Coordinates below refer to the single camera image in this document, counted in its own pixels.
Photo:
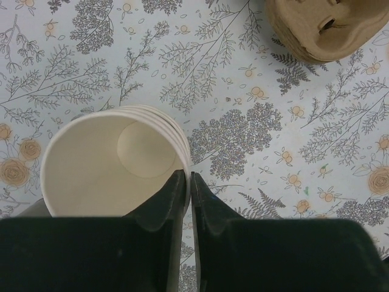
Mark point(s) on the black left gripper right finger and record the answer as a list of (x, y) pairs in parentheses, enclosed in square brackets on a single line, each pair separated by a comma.
[(238, 254)]

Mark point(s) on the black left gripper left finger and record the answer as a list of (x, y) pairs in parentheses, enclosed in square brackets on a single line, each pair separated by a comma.
[(136, 252)]

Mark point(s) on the green paper coffee cup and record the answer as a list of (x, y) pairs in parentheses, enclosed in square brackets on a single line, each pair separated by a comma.
[(105, 164)]

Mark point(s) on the stack of paper cups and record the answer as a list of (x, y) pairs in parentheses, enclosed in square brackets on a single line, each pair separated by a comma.
[(169, 129)]

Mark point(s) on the floral patterned table mat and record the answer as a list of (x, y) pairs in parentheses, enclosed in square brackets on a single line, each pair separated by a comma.
[(273, 137)]

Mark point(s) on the brown pulp cup carrier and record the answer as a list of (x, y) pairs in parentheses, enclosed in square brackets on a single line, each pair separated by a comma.
[(320, 32)]

